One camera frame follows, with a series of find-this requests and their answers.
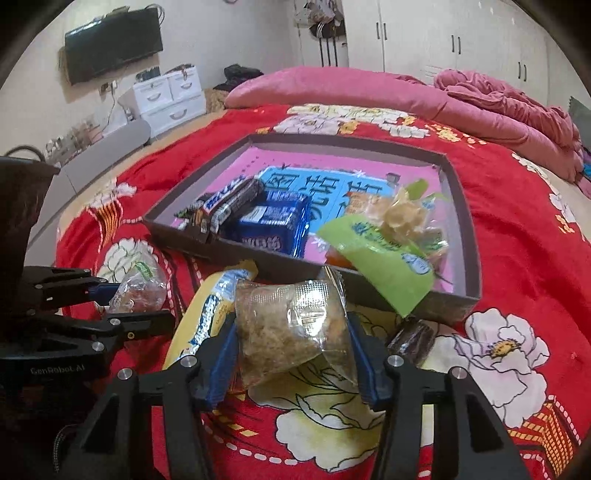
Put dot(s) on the grey cardboard box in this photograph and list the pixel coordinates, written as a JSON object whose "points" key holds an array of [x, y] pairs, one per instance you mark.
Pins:
{"points": [[277, 267]]}

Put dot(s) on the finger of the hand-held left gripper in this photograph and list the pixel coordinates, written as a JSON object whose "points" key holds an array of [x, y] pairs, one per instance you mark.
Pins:
{"points": [[129, 325], [99, 290]]}

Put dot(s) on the black bag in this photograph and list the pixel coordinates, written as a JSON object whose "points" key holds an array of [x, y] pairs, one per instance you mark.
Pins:
{"points": [[242, 76]]}

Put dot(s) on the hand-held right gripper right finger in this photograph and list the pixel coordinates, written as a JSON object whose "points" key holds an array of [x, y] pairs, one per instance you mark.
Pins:
{"points": [[369, 369]]}

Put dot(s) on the grey mat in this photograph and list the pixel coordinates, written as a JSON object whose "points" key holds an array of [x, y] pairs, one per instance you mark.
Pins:
{"points": [[581, 108]]}

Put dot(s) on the yellow and blue snack bar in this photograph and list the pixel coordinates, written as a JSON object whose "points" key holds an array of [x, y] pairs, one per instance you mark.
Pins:
{"points": [[207, 309]]}

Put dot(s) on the grey padded bed frame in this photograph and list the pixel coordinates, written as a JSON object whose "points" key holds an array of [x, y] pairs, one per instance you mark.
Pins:
{"points": [[106, 147]]}

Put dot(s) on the dark brown snack packet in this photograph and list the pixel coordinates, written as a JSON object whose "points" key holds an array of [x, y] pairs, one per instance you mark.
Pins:
{"points": [[411, 341]]}

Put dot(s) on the hanging bags on rack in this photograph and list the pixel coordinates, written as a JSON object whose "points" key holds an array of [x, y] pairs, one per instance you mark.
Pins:
{"points": [[325, 21]]}

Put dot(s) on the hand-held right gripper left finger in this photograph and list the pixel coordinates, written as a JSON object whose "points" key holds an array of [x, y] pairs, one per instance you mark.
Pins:
{"points": [[221, 364]]}

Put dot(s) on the blue cookie packet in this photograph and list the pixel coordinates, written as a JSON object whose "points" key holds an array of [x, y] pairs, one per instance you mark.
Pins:
{"points": [[272, 221]]}

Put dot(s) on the white wardrobe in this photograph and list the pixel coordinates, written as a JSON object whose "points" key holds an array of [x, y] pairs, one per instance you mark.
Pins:
{"points": [[415, 32]]}

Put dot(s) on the bread with green label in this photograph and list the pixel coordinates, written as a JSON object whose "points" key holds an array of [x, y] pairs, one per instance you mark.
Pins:
{"points": [[138, 293]]}

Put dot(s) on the black wall television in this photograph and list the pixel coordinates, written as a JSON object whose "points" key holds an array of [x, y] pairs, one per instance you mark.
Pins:
{"points": [[113, 44]]}

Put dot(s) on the dark brown bag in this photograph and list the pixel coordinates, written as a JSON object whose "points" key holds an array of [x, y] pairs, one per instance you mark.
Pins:
{"points": [[23, 217]]}

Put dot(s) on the green snack packet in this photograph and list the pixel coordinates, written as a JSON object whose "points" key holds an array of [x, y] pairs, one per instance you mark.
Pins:
{"points": [[383, 263]]}

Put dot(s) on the multicoloured cloth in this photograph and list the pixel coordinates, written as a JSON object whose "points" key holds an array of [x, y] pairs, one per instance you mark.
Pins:
{"points": [[585, 166]]}

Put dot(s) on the clear bag of pale crisps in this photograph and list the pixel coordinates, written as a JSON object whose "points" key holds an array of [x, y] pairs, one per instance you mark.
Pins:
{"points": [[406, 217]]}

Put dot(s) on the red floral blanket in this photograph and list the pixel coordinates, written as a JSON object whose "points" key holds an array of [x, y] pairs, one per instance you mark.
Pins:
{"points": [[508, 230]]}

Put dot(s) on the white drawer unit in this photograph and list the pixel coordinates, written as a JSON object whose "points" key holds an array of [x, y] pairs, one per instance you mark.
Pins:
{"points": [[161, 101]]}

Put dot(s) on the pink quilt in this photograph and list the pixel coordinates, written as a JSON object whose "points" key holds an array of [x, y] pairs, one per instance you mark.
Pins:
{"points": [[369, 87]]}

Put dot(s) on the brown chocolate bar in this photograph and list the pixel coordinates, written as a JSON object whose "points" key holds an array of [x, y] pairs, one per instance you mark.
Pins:
{"points": [[217, 219], [240, 194]]}

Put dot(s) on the orange snack packet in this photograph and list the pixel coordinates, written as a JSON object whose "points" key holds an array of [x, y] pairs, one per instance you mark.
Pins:
{"points": [[339, 257]]}

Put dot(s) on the clear meat floss pastry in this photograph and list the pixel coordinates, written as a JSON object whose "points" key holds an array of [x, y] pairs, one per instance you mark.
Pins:
{"points": [[281, 332]]}

